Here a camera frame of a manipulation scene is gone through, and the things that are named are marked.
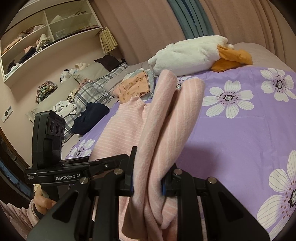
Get pink striped knit sweater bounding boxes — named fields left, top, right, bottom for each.
left=90, top=70, right=205, bottom=240

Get pink fuzzy sleeve forearm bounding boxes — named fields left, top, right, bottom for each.
left=1, top=200, right=40, bottom=240

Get colourful clothes pile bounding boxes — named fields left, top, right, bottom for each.
left=35, top=81, right=58, bottom=103

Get person's left hand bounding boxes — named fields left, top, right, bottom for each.
left=34, top=186, right=56, bottom=215

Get dark navy garment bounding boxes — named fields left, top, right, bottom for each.
left=71, top=102, right=109, bottom=135

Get grey plaid blanket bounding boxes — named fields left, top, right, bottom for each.
left=63, top=62, right=129, bottom=142

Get black white plush toy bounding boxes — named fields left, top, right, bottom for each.
left=60, top=62, right=90, bottom=83

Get dark brown cloth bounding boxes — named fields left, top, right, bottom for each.
left=94, top=55, right=125, bottom=72

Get orange patterned folded garment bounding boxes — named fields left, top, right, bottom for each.
left=113, top=71, right=150, bottom=103

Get grey folded garment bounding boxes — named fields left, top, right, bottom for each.
left=119, top=69, right=155, bottom=102

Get beige hanging tassel bundle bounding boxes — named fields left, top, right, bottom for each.
left=99, top=27, right=118, bottom=54

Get white duck plush toy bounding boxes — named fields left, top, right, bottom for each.
left=148, top=35, right=253, bottom=76

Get pink curtain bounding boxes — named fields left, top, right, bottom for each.
left=91, top=1, right=295, bottom=64

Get teal curtain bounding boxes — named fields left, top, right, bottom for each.
left=167, top=0, right=215, bottom=39

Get white wall switch panel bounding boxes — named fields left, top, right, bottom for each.
left=1, top=106, right=14, bottom=123

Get white wall shelf unit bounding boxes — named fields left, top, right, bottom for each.
left=1, top=1, right=102, bottom=88

